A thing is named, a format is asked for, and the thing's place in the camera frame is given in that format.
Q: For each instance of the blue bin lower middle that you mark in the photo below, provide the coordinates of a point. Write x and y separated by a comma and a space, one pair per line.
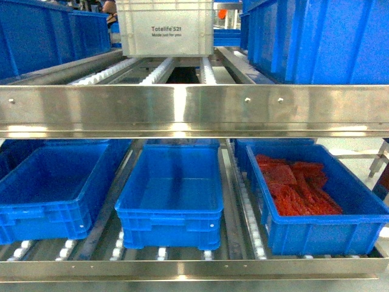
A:
173, 198

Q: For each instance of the blue bin upper left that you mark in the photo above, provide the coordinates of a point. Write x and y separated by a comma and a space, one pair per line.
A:
37, 35

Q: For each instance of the blue bin lower right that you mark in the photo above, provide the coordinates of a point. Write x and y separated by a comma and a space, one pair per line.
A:
352, 233

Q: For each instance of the white Totelife crate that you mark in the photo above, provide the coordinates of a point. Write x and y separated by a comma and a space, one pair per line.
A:
166, 28

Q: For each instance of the blue bin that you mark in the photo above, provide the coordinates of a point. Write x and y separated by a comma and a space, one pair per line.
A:
37, 35
173, 198
55, 192
319, 42
352, 233

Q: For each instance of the blue bin upper right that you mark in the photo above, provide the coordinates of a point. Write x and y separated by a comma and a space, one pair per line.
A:
319, 42

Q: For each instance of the blue bin lower left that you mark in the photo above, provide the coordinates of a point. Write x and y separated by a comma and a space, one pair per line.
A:
55, 192

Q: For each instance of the red parts pile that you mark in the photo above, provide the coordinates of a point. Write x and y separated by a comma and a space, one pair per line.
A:
297, 187

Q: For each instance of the steel flow rack shelf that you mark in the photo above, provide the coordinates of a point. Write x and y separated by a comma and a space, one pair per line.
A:
137, 102

